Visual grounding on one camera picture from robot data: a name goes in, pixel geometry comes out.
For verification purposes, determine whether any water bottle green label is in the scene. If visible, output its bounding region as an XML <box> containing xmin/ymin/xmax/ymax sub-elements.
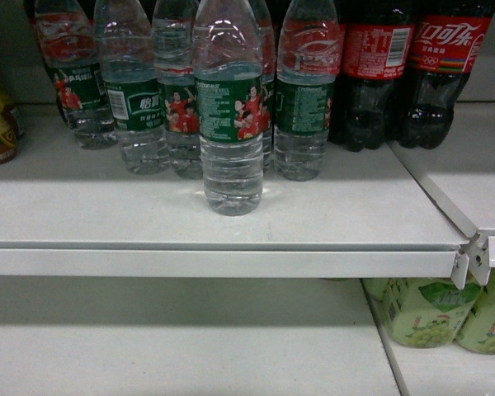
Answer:
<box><xmin>93</xmin><ymin>0</ymin><xmax>169</xmax><ymax>175</ymax></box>
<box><xmin>274</xmin><ymin>1</ymin><xmax>341</xmax><ymax>182</ymax></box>
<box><xmin>192</xmin><ymin>1</ymin><xmax>263</xmax><ymax>216</ymax></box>

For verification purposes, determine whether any white metal shelf board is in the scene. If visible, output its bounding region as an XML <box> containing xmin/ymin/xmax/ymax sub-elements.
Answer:
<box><xmin>0</xmin><ymin>105</ymin><xmax>467</xmax><ymax>278</ymax></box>

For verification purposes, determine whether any white adjacent shelf board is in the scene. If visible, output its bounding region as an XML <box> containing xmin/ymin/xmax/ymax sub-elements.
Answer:
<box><xmin>389</xmin><ymin>102</ymin><xmax>495</xmax><ymax>285</ymax></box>

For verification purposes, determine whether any far left water bottle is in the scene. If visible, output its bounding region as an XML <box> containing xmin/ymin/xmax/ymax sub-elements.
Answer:
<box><xmin>34</xmin><ymin>1</ymin><xmax>116</xmax><ymax>150</ymax></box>

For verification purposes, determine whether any left cola bottle red label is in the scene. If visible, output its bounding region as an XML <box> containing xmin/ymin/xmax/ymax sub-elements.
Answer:
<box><xmin>336</xmin><ymin>1</ymin><xmax>415</xmax><ymax>152</ymax></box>

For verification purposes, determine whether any cola bottle red label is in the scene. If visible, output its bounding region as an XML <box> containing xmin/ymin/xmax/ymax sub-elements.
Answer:
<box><xmin>396</xmin><ymin>0</ymin><xmax>495</xmax><ymax>149</ymax></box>
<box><xmin>336</xmin><ymin>1</ymin><xmax>415</xmax><ymax>152</ymax></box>

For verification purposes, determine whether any left green grape juice bottle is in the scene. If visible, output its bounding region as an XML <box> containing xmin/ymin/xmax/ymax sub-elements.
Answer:
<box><xmin>363</xmin><ymin>277</ymin><xmax>482</xmax><ymax>349</ymax></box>

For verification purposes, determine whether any green grape juice bottle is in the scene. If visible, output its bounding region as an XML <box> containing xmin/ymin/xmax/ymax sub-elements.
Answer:
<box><xmin>363</xmin><ymin>277</ymin><xmax>482</xmax><ymax>349</ymax></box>
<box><xmin>455</xmin><ymin>268</ymin><xmax>495</xmax><ymax>355</ymax></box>

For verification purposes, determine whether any right cola bottle red label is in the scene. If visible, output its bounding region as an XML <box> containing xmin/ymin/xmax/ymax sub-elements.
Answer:
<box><xmin>396</xmin><ymin>0</ymin><xmax>495</xmax><ymax>149</ymax></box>

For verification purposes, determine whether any right green grape juice bottle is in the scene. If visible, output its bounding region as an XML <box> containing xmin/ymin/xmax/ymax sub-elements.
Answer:
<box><xmin>455</xmin><ymin>268</ymin><xmax>495</xmax><ymax>355</ymax></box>

